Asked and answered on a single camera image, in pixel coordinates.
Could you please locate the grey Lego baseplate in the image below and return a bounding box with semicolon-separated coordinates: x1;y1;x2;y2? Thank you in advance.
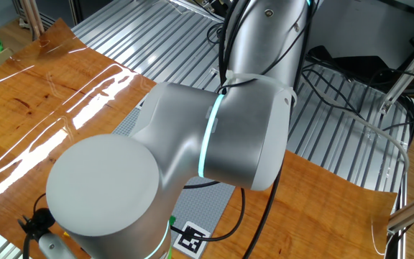
111;104;236;259

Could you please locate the wood pattern table mat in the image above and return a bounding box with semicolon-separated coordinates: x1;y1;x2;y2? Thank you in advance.
0;17;398;259

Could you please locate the aluminium extrusion bar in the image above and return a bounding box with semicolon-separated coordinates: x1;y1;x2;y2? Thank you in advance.
378;30;414;116
386;186;414;235

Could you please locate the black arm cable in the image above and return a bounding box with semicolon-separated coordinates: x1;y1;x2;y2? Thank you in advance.
17;0;319;259

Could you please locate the black cable bundle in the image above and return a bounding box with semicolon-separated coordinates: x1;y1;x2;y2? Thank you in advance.
300;45;414;130

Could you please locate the grey cable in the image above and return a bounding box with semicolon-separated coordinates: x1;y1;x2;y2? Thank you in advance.
314;89;411;174

